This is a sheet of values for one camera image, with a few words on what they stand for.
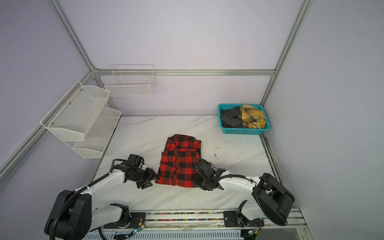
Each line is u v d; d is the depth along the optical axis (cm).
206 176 66
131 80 96
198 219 75
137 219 74
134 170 72
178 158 93
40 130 60
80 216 41
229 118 107
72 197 42
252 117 104
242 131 104
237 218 65
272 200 43
